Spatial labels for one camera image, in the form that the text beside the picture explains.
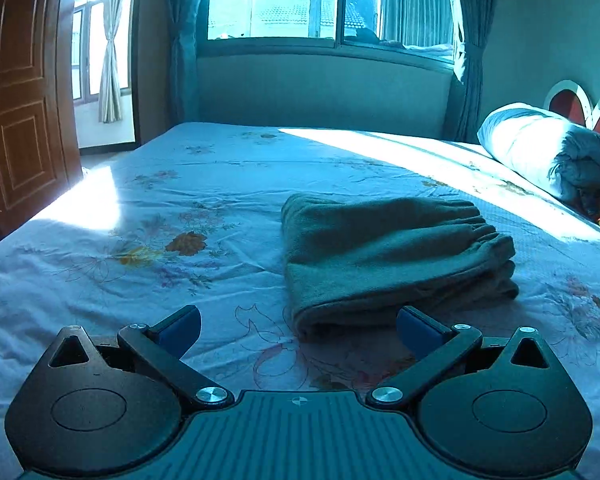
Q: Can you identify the teal curtain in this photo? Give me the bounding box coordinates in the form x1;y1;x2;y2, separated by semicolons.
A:
166;0;201;125
443;0;496;142

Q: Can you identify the large bedroom window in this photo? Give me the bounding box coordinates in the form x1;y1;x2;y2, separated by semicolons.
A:
202;0;455;63

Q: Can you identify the teal right curtain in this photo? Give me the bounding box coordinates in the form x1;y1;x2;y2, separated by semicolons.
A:
443;0;496;142

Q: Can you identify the brown wooden door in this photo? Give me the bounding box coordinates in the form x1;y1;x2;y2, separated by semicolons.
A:
0;0;82;238

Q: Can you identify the rolled light blue quilt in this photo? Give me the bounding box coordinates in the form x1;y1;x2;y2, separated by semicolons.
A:
477;103;600;205

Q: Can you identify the white hallway curtain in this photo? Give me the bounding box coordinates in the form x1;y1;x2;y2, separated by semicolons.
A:
98;0;123;124

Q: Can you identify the white red headboard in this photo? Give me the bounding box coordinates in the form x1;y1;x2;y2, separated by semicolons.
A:
543;79;600;134

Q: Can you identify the teal left curtain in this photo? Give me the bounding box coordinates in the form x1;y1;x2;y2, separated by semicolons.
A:
166;0;201;125

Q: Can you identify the hallway window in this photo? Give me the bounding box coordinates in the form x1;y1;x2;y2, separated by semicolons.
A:
71;0;133;105

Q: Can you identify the sheer striped window curtain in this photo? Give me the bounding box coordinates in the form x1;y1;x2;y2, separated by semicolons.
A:
379;0;453;48

